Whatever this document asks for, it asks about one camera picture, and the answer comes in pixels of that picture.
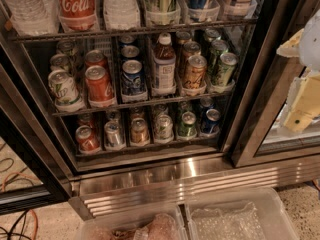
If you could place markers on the green can bottom front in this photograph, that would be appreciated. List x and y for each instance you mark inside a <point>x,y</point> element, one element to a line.
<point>186,127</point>

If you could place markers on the clear plastic bin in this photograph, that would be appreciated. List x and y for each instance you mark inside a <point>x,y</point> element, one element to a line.
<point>246,214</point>
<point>148,222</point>

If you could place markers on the silver green 7up can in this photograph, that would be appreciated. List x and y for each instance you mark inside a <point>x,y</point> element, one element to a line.
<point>163,129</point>

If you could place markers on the clear water bottle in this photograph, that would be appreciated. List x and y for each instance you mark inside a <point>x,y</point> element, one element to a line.
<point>121,14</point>
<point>34,17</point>

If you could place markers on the blue can bottom front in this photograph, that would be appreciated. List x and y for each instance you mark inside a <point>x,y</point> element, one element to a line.
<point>210,121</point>

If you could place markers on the red coca-cola bottle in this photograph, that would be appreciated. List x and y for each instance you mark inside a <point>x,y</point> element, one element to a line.
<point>78,15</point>

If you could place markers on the brown tea bottle white cap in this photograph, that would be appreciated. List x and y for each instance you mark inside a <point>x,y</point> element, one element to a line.
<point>164,59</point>

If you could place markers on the silver can bottom front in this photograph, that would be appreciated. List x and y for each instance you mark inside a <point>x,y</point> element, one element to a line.
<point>113,136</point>

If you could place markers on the clear water bottle centre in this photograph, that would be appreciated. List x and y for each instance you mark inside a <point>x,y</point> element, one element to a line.
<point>121,14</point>

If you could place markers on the clear water bottle left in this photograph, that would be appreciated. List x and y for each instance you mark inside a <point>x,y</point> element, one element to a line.
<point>34,17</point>

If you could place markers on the silver can middle left rear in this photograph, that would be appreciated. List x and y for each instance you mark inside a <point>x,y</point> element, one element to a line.
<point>60,61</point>

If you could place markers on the white 7up can middle shelf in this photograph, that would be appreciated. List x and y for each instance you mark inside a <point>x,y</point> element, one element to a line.
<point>64,89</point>

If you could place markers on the gold can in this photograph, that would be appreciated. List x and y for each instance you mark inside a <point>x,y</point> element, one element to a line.
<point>139,131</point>
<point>194,72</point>

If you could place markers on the gold can bottom front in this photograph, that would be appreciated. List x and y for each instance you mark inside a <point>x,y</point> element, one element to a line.
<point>139,131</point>

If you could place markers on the gold can middle front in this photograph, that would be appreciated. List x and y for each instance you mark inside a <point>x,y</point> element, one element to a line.
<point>194,72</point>

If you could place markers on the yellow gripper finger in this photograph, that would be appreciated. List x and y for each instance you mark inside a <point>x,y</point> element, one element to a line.
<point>303,103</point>
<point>291,47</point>

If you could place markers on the green can middle front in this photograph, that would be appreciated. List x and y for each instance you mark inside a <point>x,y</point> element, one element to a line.
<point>224,69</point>

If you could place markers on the red cola can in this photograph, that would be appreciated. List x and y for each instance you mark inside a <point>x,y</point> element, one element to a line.
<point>87,139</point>
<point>99,85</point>
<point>96,58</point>

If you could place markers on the red cola can bottom front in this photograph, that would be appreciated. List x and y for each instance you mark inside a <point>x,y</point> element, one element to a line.
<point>87,139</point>

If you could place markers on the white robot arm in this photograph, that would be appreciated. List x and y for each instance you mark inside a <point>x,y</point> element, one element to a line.
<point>309,52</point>

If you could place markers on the red cola can middle rear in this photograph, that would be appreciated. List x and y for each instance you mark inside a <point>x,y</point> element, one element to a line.
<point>96,58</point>

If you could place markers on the red cola can middle front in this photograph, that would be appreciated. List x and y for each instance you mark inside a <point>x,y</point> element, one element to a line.
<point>99,85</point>

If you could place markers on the blue pepsi can middle front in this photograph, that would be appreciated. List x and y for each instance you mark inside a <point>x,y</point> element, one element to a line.
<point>133,82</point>

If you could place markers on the clear plastic bin right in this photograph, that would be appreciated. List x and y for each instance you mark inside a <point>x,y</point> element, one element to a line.
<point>246,214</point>

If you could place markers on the clear plastic bin left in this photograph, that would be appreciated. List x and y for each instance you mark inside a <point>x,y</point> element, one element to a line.
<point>148,222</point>

